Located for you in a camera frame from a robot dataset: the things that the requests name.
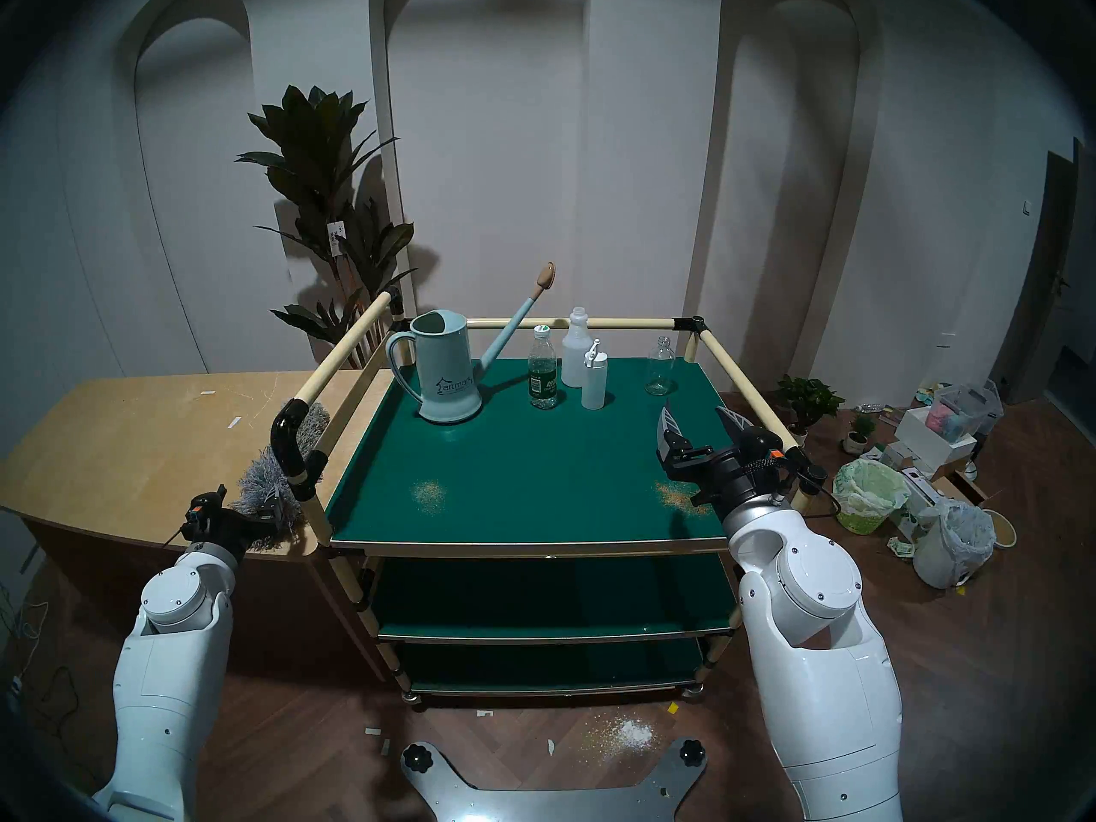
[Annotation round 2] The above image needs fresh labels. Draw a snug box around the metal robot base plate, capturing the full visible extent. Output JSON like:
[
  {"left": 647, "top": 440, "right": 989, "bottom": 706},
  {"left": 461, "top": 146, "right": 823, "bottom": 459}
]
[{"left": 402, "top": 737, "right": 708, "bottom": 822}]

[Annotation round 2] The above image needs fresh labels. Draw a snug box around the white carton box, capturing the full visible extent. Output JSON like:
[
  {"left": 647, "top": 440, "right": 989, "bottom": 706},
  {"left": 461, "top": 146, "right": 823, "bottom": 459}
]
[{"left": 882, "top": 465, "right": 947, "bottom": 539}]

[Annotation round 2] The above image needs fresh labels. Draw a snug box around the light blue watering can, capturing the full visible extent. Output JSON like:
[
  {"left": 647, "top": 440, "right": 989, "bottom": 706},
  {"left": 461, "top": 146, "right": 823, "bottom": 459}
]
[{"left": 385, "top": 262, "right": 557, "bottom": 425}]

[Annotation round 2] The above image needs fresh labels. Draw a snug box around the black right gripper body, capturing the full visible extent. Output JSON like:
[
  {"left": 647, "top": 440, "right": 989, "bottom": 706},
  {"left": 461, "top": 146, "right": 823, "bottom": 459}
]
[{"left": 659, "top": 431, "right": 827, "bottom": 517}]

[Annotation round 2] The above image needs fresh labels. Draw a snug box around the white pump bottle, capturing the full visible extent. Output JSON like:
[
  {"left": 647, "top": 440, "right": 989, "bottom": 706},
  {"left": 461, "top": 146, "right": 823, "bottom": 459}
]
[{"left": 581, "top": 339, "right": 609, "bottom": 410}]

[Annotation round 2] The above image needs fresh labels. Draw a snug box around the green three-tier shelf cart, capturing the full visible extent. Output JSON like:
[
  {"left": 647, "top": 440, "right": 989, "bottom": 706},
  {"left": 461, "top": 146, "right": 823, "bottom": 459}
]
[{"left": 271, "top": 285, "right": 827, "bottom": 710}]

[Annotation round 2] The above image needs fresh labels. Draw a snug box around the light wooden table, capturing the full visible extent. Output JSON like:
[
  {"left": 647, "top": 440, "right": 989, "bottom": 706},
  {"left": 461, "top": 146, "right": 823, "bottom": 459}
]
[{"left": 0, "top": 371, "right": 395, "bottom": 658}]

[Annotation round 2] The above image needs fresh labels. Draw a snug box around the green-lined waste bin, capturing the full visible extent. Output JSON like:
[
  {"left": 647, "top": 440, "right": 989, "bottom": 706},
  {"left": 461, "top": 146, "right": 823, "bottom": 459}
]
[{"left": 833, "top": 459, "right": 910, "bottom": 535}]

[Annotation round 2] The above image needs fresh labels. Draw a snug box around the white powder spill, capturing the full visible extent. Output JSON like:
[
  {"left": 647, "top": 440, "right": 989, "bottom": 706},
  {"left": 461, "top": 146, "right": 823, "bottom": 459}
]
[{"left": 582, "top": 713, "right": 660, "bottom": 757}]

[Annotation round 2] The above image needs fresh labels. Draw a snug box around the green label water bottle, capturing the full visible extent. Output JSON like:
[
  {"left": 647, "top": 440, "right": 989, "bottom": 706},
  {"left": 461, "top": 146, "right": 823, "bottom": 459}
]
[{"left": 527, "top": 325, "right": 559, "bottom": 410}]

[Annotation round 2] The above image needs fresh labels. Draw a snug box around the clear empty bottle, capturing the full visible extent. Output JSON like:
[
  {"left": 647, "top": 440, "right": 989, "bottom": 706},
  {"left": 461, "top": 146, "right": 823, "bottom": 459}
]
[{"left": 645, "top": 336, "right": 676, "bottom": 397}]

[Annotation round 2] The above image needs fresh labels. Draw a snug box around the grey fluffy duster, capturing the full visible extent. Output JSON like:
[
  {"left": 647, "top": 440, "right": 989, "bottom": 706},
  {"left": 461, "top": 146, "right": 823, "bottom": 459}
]
[{"left": 231, "top": 401, "right": 331, "bottom": 551}]

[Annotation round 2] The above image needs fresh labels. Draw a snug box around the bushy small potted plant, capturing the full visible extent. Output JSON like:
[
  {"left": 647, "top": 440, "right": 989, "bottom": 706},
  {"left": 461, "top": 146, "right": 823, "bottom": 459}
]
[{"left": 777, "top": 375, "right": 844, "bottom": 447}]

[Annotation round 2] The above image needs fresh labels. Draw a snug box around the dark door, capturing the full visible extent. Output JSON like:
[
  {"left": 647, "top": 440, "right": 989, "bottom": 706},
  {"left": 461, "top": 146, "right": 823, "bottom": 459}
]
[{"left": 993, "top": 140, "right": 1096, "bottom": 406}]

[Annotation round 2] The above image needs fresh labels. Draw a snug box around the white plastic bottle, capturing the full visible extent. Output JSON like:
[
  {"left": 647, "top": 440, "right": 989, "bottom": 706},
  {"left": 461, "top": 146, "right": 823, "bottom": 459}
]
[{"left": 561, "top": 307, "right": 593, "bottom": 388}]

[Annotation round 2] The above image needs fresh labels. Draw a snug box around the tall dark leafy plant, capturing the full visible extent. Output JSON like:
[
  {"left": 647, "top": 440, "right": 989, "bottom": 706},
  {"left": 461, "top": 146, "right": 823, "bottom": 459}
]
[{"left": 235, "top": 84, "right": 418, "bottom": 369}]

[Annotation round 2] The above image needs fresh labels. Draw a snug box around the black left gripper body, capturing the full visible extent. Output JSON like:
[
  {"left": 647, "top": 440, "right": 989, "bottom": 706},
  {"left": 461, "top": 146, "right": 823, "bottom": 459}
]
[{"left": 180, "top": 485, "right": 283, "bottom": 556}]

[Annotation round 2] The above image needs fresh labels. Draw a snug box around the white trash bag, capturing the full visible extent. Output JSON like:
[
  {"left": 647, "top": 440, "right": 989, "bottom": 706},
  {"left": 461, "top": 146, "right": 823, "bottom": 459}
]
[{"left": 913, "top": 497, "right": 997, "bottom": 590}]

